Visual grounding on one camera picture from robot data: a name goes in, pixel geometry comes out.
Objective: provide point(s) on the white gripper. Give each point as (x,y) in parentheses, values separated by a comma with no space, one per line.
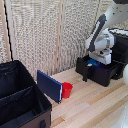
(103,56)

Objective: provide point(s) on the black air fryer drawer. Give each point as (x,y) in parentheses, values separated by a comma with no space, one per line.
(100,74)

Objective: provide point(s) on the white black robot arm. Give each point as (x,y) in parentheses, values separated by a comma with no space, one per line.
(100,41)

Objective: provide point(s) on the black air fryer body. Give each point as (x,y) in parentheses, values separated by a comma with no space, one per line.
(120,46)

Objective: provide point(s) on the red plastic cup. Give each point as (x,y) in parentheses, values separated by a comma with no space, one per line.
(67,90)

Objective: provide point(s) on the dark blue book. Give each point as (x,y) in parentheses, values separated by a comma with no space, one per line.
(49,86)

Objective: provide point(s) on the woven folding screen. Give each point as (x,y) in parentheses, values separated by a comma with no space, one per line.
(33,33)

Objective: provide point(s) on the black fabric storage box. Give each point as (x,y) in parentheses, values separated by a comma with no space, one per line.
(20,100)

